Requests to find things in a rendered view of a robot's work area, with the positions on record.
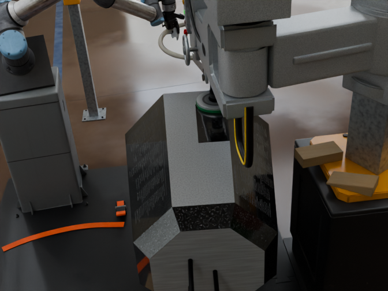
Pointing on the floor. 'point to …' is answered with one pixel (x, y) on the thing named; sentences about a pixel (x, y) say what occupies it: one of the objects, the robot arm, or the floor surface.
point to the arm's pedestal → (41, 148)
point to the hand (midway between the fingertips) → (175, 37)
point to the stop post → (94, 114)
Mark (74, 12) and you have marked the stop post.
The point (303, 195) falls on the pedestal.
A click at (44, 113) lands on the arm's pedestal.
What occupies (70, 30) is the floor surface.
